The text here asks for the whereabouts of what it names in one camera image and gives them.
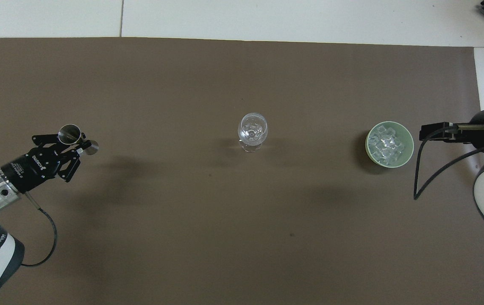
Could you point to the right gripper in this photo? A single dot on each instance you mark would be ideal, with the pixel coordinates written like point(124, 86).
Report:
point(481, 133)

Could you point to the light green bowl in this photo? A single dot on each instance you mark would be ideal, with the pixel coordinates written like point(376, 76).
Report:
point(410, 146)

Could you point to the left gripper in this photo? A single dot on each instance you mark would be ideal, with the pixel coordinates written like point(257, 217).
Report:
point(34, 166)

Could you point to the clear wine glass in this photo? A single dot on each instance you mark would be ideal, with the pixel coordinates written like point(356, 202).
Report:
point(252, 129)

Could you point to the clear ice cubes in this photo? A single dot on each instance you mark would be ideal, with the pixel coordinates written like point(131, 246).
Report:
point(388, 144)

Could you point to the steel double jigger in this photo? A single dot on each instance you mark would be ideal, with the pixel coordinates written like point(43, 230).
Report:
point(92, 147)

